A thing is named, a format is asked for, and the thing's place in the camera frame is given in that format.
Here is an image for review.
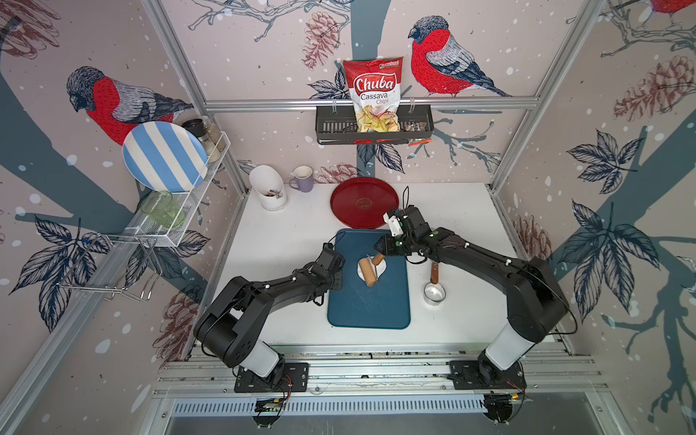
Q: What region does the spice jar silver lid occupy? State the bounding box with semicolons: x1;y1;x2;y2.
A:
202;116;225;163

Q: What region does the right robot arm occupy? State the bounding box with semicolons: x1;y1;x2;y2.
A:
374;206;571;384

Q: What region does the wooden dough roller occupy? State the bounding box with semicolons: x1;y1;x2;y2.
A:
358;252;386;287

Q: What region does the black wire wall basket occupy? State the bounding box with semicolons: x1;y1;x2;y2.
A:
315;105;434;145

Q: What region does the clear wire wall shelf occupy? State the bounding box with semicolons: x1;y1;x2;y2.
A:
108;121;230;248

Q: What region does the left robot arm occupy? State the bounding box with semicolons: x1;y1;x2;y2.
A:
193;243;345;384

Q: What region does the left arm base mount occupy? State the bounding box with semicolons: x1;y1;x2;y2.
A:
234;355;310;393

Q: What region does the teal cutting board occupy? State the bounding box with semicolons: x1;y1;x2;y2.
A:
327;228;411;330

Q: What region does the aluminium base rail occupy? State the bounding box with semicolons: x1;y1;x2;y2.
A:
149;343;611;423

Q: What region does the white cutlery holder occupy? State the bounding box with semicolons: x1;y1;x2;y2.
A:
249;165;287;211

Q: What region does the green glass cup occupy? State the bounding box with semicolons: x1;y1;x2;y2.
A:
140;191;186;229

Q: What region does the blue striped plate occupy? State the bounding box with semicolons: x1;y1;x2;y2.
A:
123;121;208;193

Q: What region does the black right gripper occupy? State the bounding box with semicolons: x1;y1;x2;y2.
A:
370;234;416;257

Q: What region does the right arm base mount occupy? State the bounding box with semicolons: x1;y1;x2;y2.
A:
447;355;527;391

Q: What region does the metal spatula wooden handle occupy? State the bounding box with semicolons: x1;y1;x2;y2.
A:
430;262;440;285

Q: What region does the spice jar dark lid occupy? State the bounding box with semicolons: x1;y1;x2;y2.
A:
181;118;210;142

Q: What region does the purple mug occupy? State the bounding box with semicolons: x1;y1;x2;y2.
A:
288;165;314;193

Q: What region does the white dough piece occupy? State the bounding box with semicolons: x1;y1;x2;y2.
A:
356;256;388;283

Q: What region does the red round tray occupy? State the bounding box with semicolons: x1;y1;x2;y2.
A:
330;177;400;229

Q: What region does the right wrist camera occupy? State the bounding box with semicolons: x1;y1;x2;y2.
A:
384;210;404;237

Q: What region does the Chuba cassava chips bag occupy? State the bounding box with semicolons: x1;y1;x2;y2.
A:
343;57;403;133

